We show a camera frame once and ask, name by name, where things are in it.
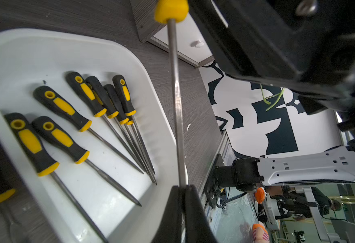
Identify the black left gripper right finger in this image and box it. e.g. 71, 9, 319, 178
184, 185, 217, 243

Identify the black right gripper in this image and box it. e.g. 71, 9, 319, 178
189, 1, 355, 114

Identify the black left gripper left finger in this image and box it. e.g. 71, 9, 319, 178
152, 186, 183, 243

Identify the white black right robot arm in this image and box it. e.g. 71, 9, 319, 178
188, 1, 355, 189

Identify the white plastic storage tray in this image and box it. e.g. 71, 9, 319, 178
0, 29, 178, 243

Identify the white round drawer knob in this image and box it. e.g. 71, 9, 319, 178
190, 40, 205, 49

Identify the grey wooden drawer cabinet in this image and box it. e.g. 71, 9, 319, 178
130, 0, 229, 69

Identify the green hose loop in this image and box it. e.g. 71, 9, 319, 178
259, 84, 286, 112

